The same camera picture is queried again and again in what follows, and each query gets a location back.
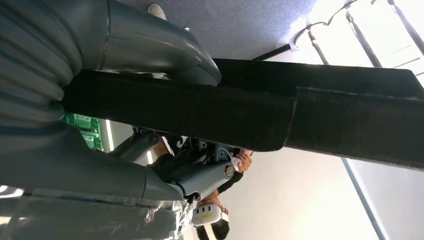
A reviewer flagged person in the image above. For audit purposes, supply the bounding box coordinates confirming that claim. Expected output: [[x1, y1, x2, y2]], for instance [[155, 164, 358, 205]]
[[132, 3, 254, 240]]

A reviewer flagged white VR headset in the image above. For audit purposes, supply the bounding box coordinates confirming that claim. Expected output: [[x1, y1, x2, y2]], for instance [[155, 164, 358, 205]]
[[192, 203, 230, 228]]

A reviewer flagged green plastic crate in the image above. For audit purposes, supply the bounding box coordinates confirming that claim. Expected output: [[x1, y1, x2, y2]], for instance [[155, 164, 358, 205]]
[[79, 129, 105, 152], [62, 112, 101, 133]]

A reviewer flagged chrome stanchion post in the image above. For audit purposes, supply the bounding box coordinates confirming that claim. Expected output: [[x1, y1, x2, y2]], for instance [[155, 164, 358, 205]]
[[344, 10, 384, 69], [307, 29, 329, 66], [386, 0, 424, 57]]

